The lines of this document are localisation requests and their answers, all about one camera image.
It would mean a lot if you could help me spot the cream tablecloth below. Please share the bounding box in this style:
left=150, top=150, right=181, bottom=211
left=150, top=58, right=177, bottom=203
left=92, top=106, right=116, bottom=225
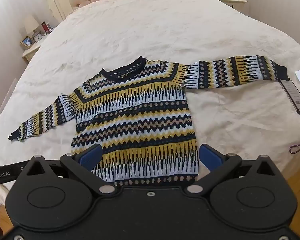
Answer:
left=0, top=0, right=300, bottom=205

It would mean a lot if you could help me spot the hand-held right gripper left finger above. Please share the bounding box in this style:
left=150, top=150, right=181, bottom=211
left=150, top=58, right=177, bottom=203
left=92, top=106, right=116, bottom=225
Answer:
left=22, top=144, right=115, bottom=197

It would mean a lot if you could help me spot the patterned knit sweater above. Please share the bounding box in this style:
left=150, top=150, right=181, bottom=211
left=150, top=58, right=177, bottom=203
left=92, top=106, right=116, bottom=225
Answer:
left=8, top=56, right=288, bottom=187

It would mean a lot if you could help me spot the white table lamp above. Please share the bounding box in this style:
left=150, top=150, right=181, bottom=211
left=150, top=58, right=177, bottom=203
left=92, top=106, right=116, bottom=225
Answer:
left=23, top=14, right=40, bottom=38

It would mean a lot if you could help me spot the black flat rectangular device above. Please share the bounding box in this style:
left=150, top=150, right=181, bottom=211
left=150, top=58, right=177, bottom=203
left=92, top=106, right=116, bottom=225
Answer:
left=279, top=79, right=300, bottom=117

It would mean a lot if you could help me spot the gold photo frame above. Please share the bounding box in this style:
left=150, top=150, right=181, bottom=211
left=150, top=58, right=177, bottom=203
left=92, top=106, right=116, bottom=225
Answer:
left=20, top=36, right=36, bottom=49

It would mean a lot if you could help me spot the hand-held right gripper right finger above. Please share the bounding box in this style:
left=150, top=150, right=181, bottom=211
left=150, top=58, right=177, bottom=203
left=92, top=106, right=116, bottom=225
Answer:
left=186, top=144, right=282, bottom=197

